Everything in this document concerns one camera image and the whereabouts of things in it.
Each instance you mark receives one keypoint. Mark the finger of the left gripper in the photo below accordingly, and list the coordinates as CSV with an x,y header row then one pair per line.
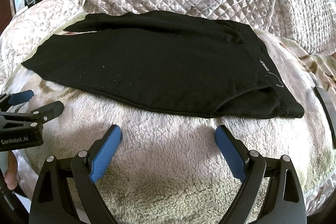
x,y
12,122
9,100

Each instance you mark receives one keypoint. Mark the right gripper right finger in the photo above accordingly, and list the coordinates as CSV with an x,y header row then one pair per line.
x,y
283,201

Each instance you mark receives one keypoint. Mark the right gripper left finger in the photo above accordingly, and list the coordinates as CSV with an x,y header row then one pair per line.
x,y
52,201

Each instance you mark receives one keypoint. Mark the black pants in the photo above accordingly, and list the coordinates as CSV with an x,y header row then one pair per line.
x,y
169,63

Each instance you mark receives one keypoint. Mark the person's left hand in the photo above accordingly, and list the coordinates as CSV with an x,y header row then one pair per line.
x,y
11,173

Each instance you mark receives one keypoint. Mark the black smartphone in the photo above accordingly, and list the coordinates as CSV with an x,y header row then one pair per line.
x,y
328,108

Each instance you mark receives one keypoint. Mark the floral fleece blanket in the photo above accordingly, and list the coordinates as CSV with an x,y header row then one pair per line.
x,y
168,168

